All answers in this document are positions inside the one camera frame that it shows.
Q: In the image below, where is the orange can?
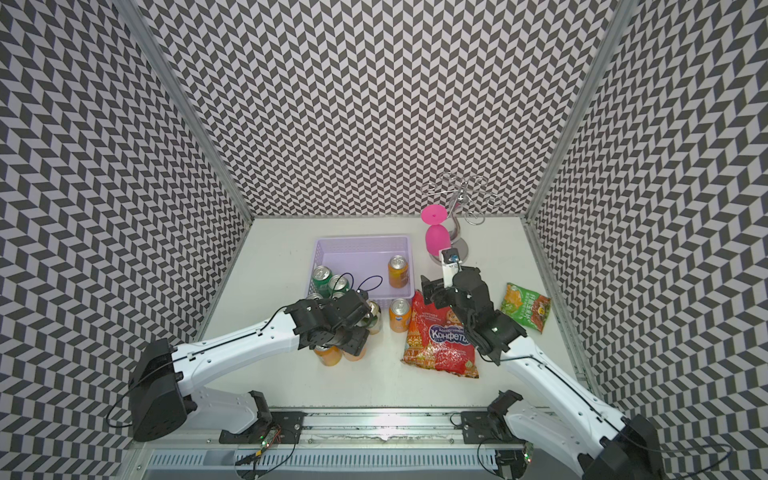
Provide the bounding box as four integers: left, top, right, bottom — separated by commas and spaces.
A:
388, 255, 409, 289
341, 348, 366, 362
314, 346, 343, 367
389, 298, 411, 333

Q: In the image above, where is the dark green gold-top can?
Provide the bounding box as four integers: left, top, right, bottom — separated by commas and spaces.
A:
365, 300, 382, 335

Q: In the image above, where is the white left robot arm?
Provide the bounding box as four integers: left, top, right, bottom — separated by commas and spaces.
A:
127, 290, 371, 442

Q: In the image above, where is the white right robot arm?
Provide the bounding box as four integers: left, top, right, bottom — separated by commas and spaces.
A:
421, 267, 665, 479

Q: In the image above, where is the lavender plastic basket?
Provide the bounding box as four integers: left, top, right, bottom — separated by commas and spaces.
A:
306, 235, 416, 309

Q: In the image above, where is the green snack packet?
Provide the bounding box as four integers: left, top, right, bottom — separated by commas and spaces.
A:
500, 283, 551, 333

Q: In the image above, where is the red candy bag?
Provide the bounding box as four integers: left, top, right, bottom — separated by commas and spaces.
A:
402, 290, 479, 379

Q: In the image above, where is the pink plastic wine glass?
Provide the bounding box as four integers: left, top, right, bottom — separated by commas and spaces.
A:
421, 204, 451, 256

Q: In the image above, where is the chrome glass holder stand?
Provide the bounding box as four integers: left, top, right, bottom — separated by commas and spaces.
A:
424, 173, 489, 264

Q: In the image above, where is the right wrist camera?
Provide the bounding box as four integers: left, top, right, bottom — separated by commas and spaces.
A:
439, 247, 461, 288

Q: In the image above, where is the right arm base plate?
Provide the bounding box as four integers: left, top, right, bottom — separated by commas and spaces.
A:
460, 411, 524, 445

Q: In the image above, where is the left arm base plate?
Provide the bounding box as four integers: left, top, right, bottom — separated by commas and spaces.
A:
218, 390, 306, 445

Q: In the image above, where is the aluminium front rail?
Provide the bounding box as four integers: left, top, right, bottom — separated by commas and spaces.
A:
137, 409, 571, 479

